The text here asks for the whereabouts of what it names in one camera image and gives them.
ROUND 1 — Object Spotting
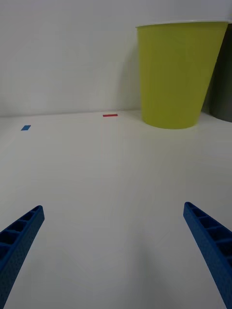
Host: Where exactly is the yellow-green plastic bin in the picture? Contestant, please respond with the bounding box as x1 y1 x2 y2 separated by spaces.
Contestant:
135 20 230 130

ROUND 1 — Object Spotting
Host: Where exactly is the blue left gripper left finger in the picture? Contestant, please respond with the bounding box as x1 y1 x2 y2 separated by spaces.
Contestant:
0 205 45 309

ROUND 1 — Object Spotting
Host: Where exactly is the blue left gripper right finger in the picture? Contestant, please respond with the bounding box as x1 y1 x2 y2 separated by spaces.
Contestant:
183 201 232 309

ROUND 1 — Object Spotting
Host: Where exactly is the grey plastic bin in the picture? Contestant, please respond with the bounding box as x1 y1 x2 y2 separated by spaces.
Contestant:
202 21 232 123

